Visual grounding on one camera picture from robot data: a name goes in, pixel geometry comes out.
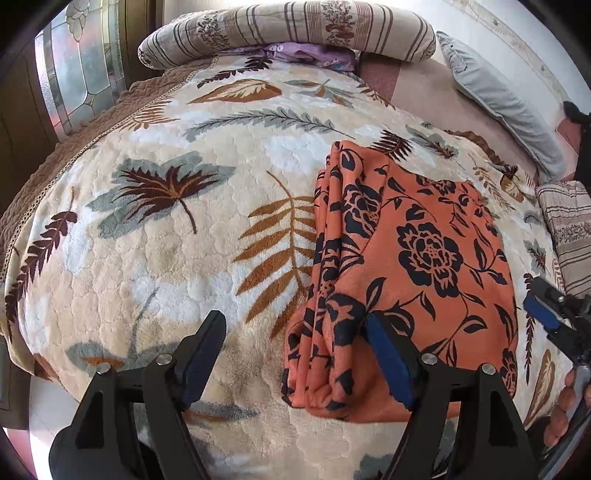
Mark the pink bed sheet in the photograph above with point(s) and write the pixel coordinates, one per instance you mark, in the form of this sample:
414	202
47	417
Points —
415	87

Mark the striped floral rolled quilt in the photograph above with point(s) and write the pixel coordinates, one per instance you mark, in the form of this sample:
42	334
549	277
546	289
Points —
286	27

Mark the person's right hand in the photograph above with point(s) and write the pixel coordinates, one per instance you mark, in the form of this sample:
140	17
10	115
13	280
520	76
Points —
557	424

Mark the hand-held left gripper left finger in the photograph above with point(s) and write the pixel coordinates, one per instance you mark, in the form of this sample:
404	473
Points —
203	364

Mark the grey pillow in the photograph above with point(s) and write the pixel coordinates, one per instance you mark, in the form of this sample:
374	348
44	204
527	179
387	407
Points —
498	101

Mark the dark object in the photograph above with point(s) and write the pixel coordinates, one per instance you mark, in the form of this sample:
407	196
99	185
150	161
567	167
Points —
577	114

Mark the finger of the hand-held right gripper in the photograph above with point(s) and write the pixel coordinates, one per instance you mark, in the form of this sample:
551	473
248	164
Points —
549	288
541	314

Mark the brown wooden cabinet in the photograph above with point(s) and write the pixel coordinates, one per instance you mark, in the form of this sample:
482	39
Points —
23	124

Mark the orange floral print cloth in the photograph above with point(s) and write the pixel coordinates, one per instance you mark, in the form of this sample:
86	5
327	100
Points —
415	258

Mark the beige leaf print blanket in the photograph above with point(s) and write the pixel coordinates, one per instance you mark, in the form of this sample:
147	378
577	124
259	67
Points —
161	240

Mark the striped floral pillow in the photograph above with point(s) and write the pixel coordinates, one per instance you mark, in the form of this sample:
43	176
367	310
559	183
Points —
570	230

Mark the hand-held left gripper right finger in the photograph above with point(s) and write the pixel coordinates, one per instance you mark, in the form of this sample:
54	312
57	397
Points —
390	364

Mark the purple floral cloth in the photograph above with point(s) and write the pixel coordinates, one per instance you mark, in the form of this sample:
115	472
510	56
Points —
300	53

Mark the stained glass window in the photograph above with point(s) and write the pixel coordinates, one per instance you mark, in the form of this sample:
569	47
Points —
78	69

